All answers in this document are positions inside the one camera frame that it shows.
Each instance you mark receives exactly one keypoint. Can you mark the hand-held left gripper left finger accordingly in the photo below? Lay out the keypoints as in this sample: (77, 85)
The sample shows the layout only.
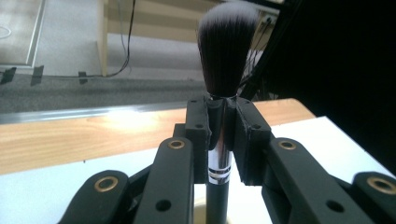
(197, 115)

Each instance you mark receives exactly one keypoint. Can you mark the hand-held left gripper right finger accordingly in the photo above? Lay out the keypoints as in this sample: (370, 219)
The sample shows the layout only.
(252, 137)

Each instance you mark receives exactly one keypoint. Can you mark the black makeup brush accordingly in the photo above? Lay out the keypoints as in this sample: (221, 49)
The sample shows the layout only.
(224, 46)

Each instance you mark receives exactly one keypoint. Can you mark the black metal stand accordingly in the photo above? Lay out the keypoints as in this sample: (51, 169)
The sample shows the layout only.
(264, 56)

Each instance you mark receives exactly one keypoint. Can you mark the dark curtain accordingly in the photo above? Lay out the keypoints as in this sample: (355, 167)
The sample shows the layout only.
(342, 62)

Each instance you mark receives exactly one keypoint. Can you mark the black floor marker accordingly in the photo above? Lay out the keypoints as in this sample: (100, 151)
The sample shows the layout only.
(82, 77)
(7, 75)

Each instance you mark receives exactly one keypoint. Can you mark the white table sheet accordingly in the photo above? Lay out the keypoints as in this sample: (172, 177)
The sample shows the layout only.
(31, 199)

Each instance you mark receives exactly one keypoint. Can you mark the metal floor rail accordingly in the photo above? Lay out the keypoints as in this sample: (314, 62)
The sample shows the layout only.
(77, 112)

